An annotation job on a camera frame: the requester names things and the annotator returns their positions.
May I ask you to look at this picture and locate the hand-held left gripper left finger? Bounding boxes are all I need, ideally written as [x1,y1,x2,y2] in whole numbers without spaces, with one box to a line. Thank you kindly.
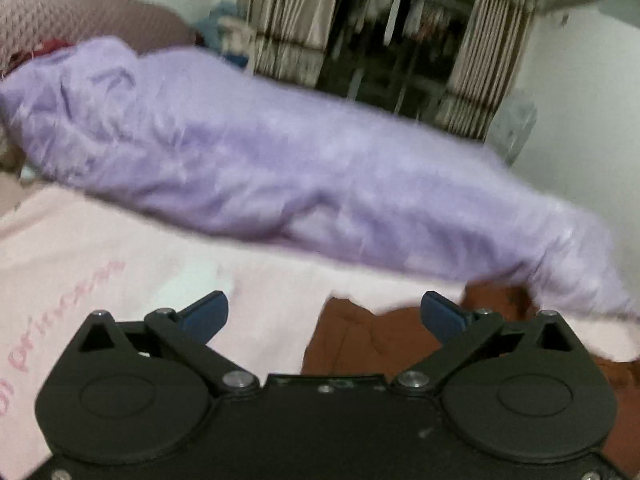
[75,291,261,396]

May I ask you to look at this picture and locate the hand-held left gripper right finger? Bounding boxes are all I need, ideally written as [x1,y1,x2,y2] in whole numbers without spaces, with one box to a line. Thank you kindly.
[392,291,583,395]

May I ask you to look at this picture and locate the brown jacket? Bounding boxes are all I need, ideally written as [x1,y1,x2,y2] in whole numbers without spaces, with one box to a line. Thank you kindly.
[300,282,640,411]

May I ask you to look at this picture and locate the pile of blue white clothes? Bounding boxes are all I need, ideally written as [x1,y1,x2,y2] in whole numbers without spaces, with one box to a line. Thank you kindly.
[192,2,258,71]

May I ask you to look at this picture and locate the hanging clothes on rack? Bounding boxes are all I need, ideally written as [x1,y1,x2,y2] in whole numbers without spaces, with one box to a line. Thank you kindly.
[345,0,471,46]

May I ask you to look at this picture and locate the pink printed bed blanket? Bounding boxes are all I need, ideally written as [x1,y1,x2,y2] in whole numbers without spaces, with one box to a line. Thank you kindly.
[0,180,640,471]

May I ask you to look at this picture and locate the purple duvet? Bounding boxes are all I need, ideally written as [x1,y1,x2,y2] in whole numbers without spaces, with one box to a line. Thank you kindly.
[0,35,640,323]

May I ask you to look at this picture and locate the white patterned plastic bag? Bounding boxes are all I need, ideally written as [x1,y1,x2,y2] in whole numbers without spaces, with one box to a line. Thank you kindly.
[490,97,540,167]

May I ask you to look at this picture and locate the dark balcony window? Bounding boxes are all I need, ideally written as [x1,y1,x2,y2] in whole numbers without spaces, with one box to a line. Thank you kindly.
[317,0,488,121]

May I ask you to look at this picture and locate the beige striped curtain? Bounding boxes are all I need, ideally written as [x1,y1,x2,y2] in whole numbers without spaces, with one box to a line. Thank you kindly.
[237,0,346,88]
[435,0,543,142]

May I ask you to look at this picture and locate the red cloth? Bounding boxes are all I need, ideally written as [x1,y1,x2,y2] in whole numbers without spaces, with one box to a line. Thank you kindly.
[10,37,76,68]

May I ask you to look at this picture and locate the pink quilted headboard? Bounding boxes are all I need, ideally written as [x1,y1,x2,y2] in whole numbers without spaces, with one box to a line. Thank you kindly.
[0,0,198,68]

